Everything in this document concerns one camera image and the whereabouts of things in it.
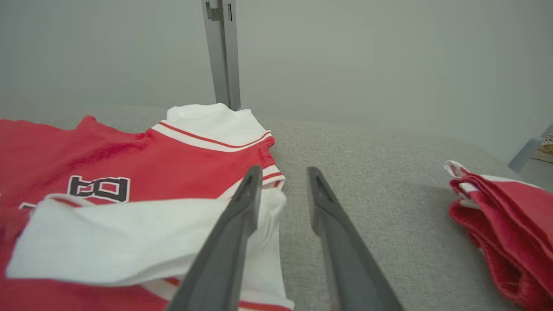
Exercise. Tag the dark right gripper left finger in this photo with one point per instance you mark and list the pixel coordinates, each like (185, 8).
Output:
(220, 268)

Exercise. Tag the red shorts with white trim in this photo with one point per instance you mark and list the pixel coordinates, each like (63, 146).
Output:
(518, 224)

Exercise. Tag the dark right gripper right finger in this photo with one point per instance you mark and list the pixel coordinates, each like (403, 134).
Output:
(350, 268)

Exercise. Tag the grey vertical post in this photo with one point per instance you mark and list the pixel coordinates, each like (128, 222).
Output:
(222, 56)

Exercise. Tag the beige woven item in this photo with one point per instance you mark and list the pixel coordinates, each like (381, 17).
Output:
(545, 149)

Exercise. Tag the grey fabric sofa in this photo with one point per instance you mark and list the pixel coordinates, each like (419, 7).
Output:
(389, 194)

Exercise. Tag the red and white jersey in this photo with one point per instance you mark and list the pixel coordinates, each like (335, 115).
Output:
(151, 168)

